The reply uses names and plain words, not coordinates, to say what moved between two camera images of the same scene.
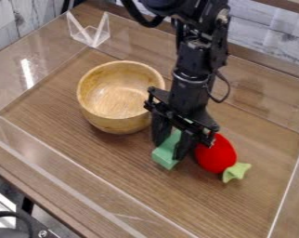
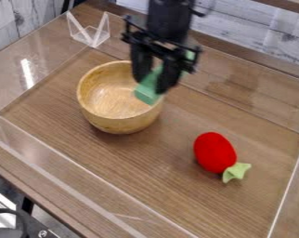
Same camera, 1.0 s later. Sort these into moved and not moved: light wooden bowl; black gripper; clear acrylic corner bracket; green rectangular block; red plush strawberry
Moved: green rectangular block; black gripper
Not moved: light wooden bowl; clear acrylic corner bracket; red plush strawberry
